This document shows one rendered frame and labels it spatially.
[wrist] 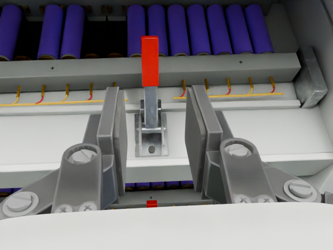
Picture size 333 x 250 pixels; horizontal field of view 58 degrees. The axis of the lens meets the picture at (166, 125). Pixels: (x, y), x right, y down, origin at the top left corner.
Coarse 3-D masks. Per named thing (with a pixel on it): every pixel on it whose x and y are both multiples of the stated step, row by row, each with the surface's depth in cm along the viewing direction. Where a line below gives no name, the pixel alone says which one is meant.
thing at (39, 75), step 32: (0, 64) 25; (32, 64) 26; (64, 64) 26; (96, 64) 26; (128, 64) 26; (160, 64) 26; (192, 64) 26; (224, 64) 27; (256, 64) 27; (288, 64) 27; (224, 96) 27
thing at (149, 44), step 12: (144, 36) 21; (156, 36) 21; (144, 48) 21; (156, 48) 21; (144, 60) 21; (156, 60) 21; (144, 72) 21; (156, 72) 21; (144, 84) 22; (156, 84) 22; (144, 96) 22; (156, 96) 22; (156, 108) 23; (156, 120) 23
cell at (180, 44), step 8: (168, 8) 31; (176, 8) 30; (168, 16) 30; (176, 16) 30; (184, 16) 30; (168, 24) 30; (176, 24) 29; (184, 24) 30; (176, 32) 29; (184, 32) 29; (176, 40) 28; (184, 40) 28; (176, 48) 28; (184, 48) 28
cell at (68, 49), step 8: (72, 8) 29; (80, 8) 30; (72, 16) 29; (80, 16) 29; (64, 24) 29; (72, 24) 29; (80, 24) 29; (64, 32) 28; (72, 32) 28; (80, 32) 29; (64, 40) 28; (72, 40) 28; (80, 40) 28; (64, 48) 27; (72, 48) 27; (80, 48) 28; (64, 56) 27; (72, 56) 27; (80, 56) 28
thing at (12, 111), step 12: (0, 108) 26; (12, 108) 26; (24, 108) 26; (36, 108) 26; (48, 108) 26; (60, 108) 26; (72, 108) 26; (84, 108) 26; (96, 108) 26; (132, 108) 26; (168, 108) 26; (180, 108) 26; (216, 108) 27; (228, 108) 27; (240, 108) 27; (252, 108) 27; (264, 108) 27; (276, 108) 27; (288, 108) 28
